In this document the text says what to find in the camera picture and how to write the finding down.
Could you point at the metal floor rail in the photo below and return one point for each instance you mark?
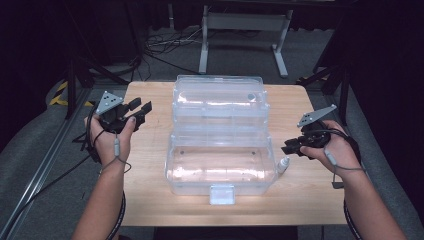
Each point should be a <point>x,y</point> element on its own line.
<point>367,176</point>
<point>40,173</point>

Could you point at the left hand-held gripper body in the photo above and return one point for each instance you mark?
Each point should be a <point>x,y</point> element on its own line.
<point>113,121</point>

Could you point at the black metal stand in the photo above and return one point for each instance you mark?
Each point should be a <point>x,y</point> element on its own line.
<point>71,86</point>
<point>343,93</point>

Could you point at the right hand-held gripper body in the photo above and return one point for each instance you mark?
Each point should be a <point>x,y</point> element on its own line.
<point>316,136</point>

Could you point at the white metal desk frame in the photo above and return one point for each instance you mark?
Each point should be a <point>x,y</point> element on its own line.
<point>245,21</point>

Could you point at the person's left hand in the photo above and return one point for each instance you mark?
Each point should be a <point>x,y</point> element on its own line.
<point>110,146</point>

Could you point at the clear plastic storage box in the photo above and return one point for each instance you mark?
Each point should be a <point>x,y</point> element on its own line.
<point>220,163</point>

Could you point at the person's right hand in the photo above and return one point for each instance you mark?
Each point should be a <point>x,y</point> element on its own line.
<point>343,153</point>

